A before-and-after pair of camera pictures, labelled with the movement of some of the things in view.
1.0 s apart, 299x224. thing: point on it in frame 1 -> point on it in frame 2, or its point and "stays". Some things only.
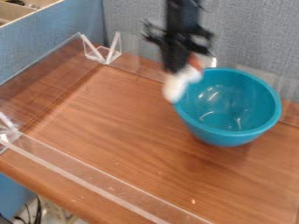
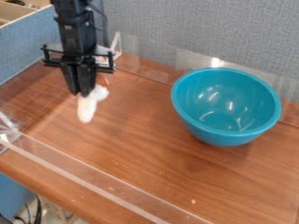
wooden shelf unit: (14, 10) stays
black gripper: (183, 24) -> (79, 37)
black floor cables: (30, 220) stays
